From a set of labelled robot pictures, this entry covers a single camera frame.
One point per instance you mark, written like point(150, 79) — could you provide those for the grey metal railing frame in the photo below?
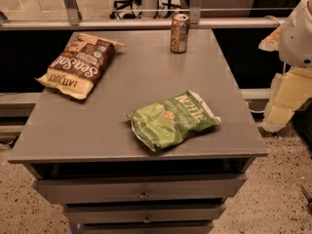
point(100, 14)

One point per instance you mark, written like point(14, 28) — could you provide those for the grey drawer cabinet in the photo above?
point(85, 156)

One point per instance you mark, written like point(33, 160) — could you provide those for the brown sea salt chip bag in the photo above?
point(80, 66)

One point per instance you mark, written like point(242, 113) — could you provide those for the black office chair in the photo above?
point(119, 5)

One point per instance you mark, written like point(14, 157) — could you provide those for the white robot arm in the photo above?
point(295, 46)

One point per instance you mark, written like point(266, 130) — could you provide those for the green kettle chip bag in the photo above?
point(171, 121)

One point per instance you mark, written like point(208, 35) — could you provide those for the brown soda can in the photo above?
point(179, 33)

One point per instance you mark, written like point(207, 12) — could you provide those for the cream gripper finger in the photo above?
point(288, 93)
point(271, 42)

